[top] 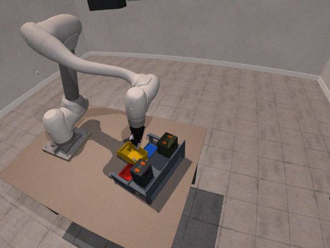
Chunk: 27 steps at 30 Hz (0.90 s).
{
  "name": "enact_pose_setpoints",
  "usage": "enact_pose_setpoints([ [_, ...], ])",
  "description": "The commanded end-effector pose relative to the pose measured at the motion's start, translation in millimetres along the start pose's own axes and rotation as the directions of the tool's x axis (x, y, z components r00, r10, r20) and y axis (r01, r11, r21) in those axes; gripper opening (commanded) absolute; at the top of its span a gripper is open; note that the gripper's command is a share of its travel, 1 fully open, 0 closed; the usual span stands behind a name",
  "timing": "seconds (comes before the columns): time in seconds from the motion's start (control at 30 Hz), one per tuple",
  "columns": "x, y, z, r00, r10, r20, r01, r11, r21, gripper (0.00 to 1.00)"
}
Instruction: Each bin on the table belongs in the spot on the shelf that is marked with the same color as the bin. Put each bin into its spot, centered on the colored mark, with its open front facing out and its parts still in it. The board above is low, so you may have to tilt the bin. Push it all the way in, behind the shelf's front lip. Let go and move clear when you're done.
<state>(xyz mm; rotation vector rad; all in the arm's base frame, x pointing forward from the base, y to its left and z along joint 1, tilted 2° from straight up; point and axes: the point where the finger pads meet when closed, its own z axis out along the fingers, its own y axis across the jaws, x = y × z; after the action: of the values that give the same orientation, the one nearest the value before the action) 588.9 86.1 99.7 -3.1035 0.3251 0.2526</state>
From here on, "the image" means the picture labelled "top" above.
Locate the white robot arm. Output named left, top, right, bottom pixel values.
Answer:
left=20, top=14, right=160, bottom=153

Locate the yellow bin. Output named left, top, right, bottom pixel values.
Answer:
left=117, top=141, right=148, bottom=164

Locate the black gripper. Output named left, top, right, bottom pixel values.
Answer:
left=128, top=125, right=145, bottom=150

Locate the red bin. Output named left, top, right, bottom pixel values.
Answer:
left=118, top=163, right=134, bottom=181

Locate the dark grey metal shelf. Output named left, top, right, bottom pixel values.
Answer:
left=109, top=133, right=185, bottom=205

